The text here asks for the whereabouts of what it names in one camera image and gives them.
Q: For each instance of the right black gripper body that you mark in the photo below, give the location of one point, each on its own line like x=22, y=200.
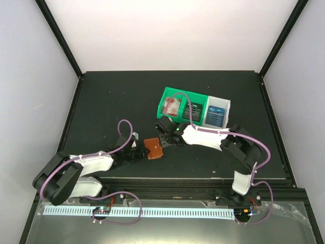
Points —
x=167, y=142

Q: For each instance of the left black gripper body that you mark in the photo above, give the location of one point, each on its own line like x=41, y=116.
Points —
x=134, y=156

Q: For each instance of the brown leather card holder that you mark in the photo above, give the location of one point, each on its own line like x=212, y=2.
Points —
x=154, y=147

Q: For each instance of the black credit card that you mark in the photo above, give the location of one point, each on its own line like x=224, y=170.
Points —
x=196, y=111

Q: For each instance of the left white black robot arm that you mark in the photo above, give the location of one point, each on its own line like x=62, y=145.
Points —
x=69, y=176

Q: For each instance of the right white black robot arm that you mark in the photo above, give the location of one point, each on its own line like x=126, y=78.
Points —
x=241, y=151

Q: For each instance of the red patterned card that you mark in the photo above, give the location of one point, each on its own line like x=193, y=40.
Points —
x=171, y=106

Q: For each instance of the blue credit card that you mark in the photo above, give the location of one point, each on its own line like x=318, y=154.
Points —
x=215, y=116

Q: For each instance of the green bin left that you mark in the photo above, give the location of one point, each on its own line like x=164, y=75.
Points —
x=173, y=93

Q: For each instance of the green bin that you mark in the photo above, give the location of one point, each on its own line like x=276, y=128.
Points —
x=173, y=93
x=196, y=98

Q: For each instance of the green bin middle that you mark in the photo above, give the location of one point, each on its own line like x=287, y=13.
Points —
x=196, y=98

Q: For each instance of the white bin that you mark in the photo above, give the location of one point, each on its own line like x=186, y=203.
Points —
x=218, y=102

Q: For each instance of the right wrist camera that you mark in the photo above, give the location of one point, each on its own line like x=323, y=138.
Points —
x=163, y=124

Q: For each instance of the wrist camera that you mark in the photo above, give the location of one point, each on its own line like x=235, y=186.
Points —
x=134, y=139
x=163, y=124

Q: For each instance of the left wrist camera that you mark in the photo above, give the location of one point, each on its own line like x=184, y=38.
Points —
x=134, y=139

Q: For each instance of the black aluminium frame rail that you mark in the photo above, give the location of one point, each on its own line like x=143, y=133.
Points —
x=292, y=219

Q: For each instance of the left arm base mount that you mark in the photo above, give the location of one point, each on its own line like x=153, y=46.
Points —
x=110, y=201

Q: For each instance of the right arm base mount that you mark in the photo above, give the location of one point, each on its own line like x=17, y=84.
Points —
x=231, y=198

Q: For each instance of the white slotted cable duct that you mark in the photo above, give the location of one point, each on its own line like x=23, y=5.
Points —
x=144, y=212

